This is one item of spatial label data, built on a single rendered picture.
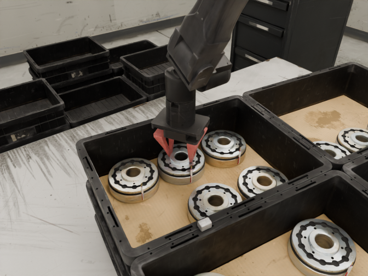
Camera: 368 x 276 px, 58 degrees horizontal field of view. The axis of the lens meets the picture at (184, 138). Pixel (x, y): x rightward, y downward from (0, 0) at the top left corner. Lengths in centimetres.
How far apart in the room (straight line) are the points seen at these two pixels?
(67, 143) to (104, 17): 272
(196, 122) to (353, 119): 50
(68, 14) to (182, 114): 301
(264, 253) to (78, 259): 39
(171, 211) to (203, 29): 35
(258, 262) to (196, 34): 38
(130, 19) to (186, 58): 332
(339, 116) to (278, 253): 50
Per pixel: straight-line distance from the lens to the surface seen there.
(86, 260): 78
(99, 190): 57
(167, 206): 66
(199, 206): 62
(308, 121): 95
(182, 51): 54
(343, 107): 105
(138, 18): 389
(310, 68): 239
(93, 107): 186
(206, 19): 49
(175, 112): 62
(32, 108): 173
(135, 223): 64
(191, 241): 49
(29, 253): 83
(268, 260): 61
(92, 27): 368
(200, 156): 73
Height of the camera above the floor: 133
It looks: 37 degrees down
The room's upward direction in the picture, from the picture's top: straight up
